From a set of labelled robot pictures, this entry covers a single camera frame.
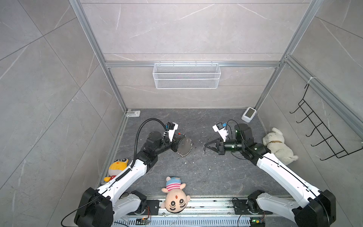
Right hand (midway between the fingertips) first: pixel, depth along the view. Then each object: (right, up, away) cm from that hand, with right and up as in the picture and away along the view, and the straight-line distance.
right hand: (206, 144), depth 71 cm
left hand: (-11, +5, +4) cm, 13 cm away
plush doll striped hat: (-15, -27, -2) cm, 31 cm away
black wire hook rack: (+56, +1, -9) cm, 57 cm away
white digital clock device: (+41, +17, +40) cm, 60 cm away
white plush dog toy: (+48, -1, +19) cm, 52 cm away
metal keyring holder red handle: (-11, -4, +13) cm, 18 cm away
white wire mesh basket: (-10, +45, +31) cm, 55 cm away
